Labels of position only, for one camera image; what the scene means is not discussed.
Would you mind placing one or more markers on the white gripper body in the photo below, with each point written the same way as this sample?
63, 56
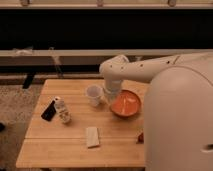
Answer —
111, 89

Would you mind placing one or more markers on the orange ceramic bowl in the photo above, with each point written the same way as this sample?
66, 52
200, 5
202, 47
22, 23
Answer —
126, 104

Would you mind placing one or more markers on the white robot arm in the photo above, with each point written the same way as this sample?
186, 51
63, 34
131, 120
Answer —
177, 109

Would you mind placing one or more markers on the white paper cup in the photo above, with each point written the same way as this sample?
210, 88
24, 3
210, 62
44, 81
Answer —
94, 94

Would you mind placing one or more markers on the white patterned bottle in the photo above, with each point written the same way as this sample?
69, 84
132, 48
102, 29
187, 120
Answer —
62, 110

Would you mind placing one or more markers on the wooden tabletop board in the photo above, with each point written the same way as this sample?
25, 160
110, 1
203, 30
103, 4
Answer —
55, 145

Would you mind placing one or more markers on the black smartphone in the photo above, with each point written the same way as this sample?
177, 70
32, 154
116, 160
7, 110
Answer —
49, 112

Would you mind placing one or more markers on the horizontal wooden rail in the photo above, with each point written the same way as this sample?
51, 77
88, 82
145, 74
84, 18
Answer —
128, 52

